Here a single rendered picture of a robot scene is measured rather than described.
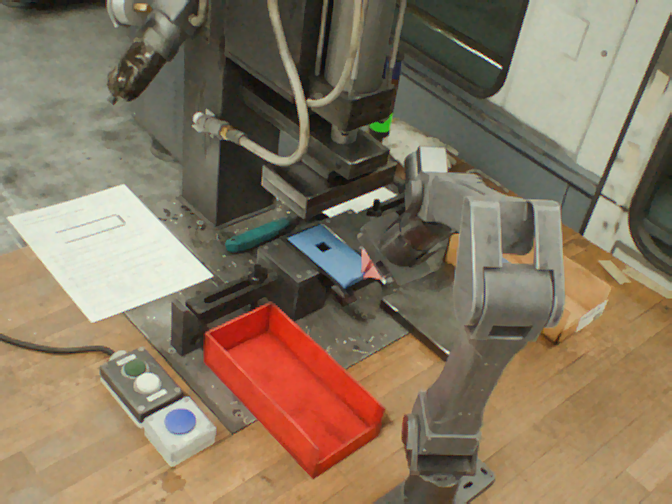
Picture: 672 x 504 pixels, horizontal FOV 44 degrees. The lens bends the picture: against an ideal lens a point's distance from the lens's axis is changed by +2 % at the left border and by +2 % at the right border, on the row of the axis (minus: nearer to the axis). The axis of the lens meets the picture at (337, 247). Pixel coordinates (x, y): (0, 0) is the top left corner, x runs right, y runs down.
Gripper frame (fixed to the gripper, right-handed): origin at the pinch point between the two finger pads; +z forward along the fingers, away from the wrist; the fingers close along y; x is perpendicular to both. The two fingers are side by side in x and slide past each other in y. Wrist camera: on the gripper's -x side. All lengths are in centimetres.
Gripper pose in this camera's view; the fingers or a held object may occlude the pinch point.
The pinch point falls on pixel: (367, 272)
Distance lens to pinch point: 123.6
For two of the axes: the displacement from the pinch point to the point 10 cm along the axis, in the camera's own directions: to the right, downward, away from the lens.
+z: -4.4, 4.1, 8.0
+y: -5.0, -8.5, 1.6
